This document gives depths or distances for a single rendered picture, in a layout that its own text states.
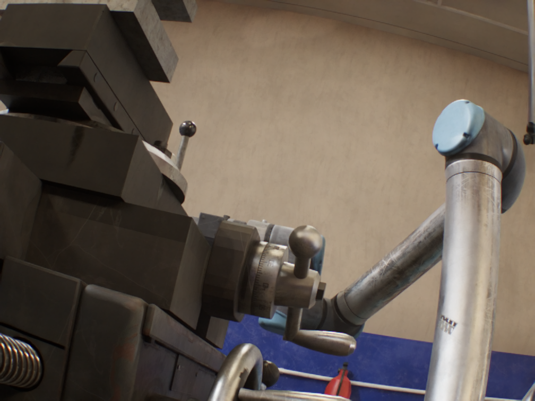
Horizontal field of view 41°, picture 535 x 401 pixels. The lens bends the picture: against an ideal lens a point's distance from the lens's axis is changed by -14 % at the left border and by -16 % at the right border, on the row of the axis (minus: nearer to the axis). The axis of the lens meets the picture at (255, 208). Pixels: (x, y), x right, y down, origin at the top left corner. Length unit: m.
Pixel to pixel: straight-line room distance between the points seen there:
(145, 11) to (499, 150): 0.80
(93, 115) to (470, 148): 0.76
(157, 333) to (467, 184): 0.79
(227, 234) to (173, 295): 0.13
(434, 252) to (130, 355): 1.05
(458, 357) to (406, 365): 3.63
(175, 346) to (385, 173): 4.42
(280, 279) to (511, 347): 4.26
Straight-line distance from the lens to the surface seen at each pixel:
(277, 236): 1.66
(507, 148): 1.38
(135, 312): 0.57
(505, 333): 4.95
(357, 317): 1.68
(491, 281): 1.24
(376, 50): 5.38
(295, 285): 0.74
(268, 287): 0.73
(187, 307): 0.68
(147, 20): 0.72
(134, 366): 0.57
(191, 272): 0.66
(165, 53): 0.79
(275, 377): 0.86
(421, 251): 1.55
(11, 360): 0.53
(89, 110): 0.71
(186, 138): 1.64
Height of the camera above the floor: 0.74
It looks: 14 degrees up
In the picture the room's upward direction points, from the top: 14 degrees clockwise
